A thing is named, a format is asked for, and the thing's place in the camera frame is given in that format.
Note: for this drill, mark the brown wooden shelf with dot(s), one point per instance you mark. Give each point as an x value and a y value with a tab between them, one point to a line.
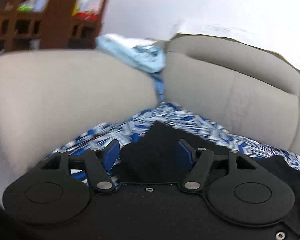
56	27

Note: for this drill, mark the blue white patterned cover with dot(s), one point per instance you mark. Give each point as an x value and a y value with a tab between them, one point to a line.
178	118

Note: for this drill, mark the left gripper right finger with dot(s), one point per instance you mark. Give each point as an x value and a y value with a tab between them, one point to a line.
199	163

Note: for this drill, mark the light blue cloth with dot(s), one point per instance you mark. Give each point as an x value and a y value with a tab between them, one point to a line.
141	54

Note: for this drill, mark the black pants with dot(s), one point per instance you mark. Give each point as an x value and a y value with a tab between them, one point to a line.
151	158

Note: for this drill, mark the beige leather sofa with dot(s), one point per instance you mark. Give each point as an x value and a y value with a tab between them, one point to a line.
49	97

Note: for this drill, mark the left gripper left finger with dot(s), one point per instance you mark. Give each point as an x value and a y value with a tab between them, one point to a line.
98	163

